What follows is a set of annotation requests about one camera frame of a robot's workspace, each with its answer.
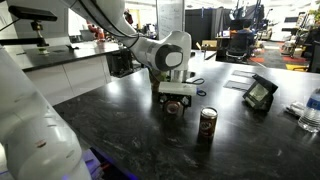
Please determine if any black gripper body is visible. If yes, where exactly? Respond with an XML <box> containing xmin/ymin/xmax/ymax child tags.
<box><xmin>164</xmin><ymin>93</ymin><xmax>185</xmax><ymax>104</ymax></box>

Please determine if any orange soda can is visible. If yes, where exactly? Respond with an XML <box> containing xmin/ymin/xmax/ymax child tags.
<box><xmin>163</xmin><ymin>99</ymin><xmax>185</xmax><ymax>118</ymax></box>

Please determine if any brown root beer can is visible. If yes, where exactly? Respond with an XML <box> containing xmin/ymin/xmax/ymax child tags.
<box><xmin>198</xmin><ymin>106</ymin><xmax>219</xmax><ymax>139</ymax></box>

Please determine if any black box under counter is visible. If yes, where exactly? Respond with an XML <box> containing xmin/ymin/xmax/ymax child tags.
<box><xmin>106</xmin><ymin>49</ymin><xmax>135</xmax><ymax>78</ymax></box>

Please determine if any white cabinet dark counter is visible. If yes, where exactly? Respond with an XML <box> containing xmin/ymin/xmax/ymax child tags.
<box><xmin>6</xmin><ymin>40</ymin><xmax>136</xmax><ymax>108</ymax></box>

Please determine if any cardboard box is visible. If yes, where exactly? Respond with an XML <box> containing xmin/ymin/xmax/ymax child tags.
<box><xmin>201</xmin><ymin>39</ymin><xmax>218</xmax><ymax>52</ymax></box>

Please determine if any small black framed display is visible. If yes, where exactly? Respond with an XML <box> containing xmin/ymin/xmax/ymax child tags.
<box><xmin>242</xmin><ymin>73</ymin><xmax>279</xmax><ymax>113</ymax></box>

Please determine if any white whiteboard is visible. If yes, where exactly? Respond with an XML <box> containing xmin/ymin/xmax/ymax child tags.
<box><xmin>156</xmin><ymin>0</ymin><xmax>186</xmax><ymax>40</ymax></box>

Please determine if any black partition curtain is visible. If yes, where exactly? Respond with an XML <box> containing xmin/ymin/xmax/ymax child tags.
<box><xmin>184</xmin><ymin>7</ymin><xmax>232</xmax><ymax>43</ymax></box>

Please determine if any seated person dark shirt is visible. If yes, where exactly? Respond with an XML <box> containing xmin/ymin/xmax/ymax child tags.
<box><xmin>237</xmin><ymin>19</ymin><xmax>257</xmax><ymax>48</ymax></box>

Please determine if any crumpled white wrapper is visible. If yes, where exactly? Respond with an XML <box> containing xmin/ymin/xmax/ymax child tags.
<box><xmin>284</xmin><ymin>100</ymin><xmax>306</xmax><ymax>118</ymax></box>

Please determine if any clear water bottle blue label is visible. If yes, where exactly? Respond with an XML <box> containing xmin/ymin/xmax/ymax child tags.
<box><xmin>297</xmin><ymin>87</ymin><xmax>320</xmax><ymax>134</ymax></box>

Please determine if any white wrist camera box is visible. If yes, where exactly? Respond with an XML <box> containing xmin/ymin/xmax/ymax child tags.
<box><xmin>157</xmin><ymin>81</ymin><xmax>198</xmax><ymax>98</ymax></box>

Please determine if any black cable with blue plug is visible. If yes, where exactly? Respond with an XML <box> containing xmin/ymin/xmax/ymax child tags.
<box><xmin>186</xmin><ymin>77</ymin><xmax>208</xmax><ymax>98</ymax></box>

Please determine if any black camera on stand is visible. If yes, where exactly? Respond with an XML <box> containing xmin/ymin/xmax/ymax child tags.
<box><xmin>7</xmin><ymin>5</ymin><xmax>59</xmax><ymax>54</ymax></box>

